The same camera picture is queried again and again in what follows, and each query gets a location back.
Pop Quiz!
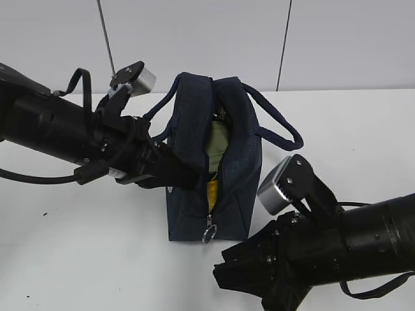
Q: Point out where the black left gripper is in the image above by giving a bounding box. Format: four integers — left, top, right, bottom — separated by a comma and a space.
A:
93, 115, 200, 190

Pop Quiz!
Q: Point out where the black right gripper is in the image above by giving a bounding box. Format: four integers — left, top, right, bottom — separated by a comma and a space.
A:
213, 210, 347, 310

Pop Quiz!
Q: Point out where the navy blue lunch bag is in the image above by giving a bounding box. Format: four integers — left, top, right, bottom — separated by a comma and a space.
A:
144, 72, 303, 243

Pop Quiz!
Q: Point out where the yellow bumpy squash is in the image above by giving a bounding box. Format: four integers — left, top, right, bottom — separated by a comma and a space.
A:
207, 179, 219, 212

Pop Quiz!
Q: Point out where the green lid glass container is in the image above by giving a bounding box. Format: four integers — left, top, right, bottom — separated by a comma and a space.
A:
206, 121, 229, 174

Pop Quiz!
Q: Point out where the silver zipper pull ring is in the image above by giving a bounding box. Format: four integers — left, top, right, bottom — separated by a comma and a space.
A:
201, 214, 217, 244

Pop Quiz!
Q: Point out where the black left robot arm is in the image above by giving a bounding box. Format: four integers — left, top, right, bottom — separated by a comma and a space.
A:
1, 62, 198, 190

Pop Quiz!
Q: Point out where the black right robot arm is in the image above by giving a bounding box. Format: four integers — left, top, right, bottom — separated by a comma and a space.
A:
213, 195, 414, 310

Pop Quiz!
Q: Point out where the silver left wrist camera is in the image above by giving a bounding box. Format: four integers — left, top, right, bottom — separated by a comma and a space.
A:
109, 60, 157, 98

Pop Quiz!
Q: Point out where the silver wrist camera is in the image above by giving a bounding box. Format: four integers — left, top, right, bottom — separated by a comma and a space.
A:
109, 60, 157, 98
257, 154, 340, 216

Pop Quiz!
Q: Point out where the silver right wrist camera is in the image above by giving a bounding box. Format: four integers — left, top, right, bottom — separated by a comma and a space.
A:
257, 154, 340, 216

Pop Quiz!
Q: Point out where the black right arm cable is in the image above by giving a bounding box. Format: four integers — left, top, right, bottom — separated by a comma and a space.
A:
338, 201, 415, 298

